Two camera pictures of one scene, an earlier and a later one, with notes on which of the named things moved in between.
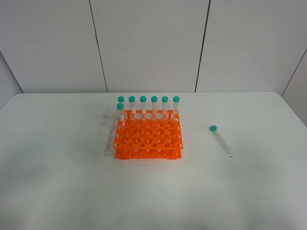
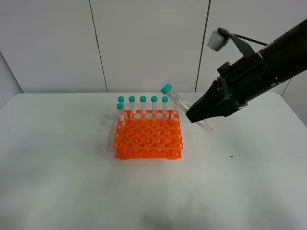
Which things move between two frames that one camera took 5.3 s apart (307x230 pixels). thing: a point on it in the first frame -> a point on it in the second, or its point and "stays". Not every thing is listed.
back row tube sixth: x=176 y=100 stays
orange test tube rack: x=148 y=134 stays
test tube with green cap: x=225 y=146 -> x=170 y=91
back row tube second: x=132 y=99 stays
